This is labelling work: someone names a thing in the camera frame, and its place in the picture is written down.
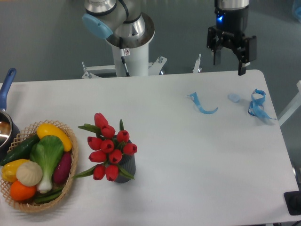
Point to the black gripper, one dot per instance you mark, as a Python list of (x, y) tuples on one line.
[(229, 32)]

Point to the red tulip bouquet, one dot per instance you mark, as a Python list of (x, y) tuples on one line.
[(108, 147)]

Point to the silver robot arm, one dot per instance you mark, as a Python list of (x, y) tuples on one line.
[(129, 31)]

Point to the dark grey ribbed vase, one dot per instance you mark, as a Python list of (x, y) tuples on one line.
[(127, 168)]

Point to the small blue tape piece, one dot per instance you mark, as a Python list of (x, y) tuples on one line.
[(234, 97)]

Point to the blue ribbon strip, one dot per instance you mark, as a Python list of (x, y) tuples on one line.
[(196, 101)]

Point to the tangled blue ribbon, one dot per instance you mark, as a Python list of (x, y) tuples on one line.
[(256, 106)]

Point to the black device at table edge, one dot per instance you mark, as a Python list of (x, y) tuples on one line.
[(293, 202)]

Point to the purple sweet potato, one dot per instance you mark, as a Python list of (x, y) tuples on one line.
[(62, 171)]

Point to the green bok choy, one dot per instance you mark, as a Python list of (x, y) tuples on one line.
[(47, 154)]

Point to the woven wicker basket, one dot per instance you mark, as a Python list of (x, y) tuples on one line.
[(28, 206)]

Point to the green bean pods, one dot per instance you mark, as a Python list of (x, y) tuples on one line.
[(48, 197)]

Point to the dark green cucumber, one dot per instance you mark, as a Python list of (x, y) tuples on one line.
[(21, 151)]

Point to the yellow bell pepper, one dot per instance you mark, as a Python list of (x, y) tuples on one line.
[(9, 170)]

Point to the orange fruit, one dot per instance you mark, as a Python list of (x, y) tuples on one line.
[(20, 192)]

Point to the white metal frame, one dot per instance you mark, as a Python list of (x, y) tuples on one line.
[(289, 110)]

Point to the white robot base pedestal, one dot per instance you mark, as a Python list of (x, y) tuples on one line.
[(127, 62)]

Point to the blue handled saucepan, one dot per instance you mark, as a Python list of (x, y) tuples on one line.
[(8, 130)]

